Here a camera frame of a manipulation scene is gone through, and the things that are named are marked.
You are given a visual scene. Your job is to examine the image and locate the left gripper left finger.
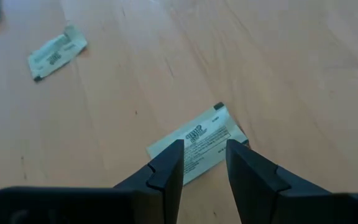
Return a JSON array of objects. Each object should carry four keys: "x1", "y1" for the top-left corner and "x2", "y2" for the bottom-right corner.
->
[{"x1": 113, "y1": 139, "x2": 185, "y2": 224}]

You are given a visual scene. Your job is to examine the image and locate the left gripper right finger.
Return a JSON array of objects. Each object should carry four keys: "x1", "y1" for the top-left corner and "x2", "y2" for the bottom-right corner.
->
[{"x1": 225, "y1": 139, "x2": 334, "y2": 224}]

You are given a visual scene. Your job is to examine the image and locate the banknotes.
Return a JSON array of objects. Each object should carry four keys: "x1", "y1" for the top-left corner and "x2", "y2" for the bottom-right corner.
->
[{"x1": 146, "y1": 101, "x2": 250, "y2": 186}]

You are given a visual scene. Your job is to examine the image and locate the green sauce packet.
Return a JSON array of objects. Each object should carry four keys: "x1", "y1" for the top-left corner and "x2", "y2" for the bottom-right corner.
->
[{"x1": 28, "y1": 24, "x2": 88, "y2": 82}]

